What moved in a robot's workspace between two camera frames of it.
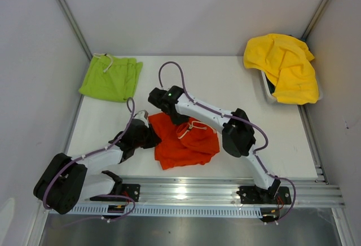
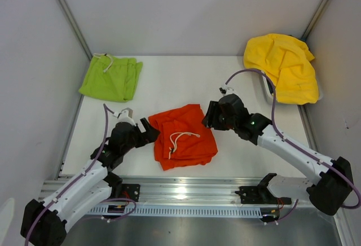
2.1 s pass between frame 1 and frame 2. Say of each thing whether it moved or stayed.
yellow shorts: stayed
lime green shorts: stayed
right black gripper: moved
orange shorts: stayed
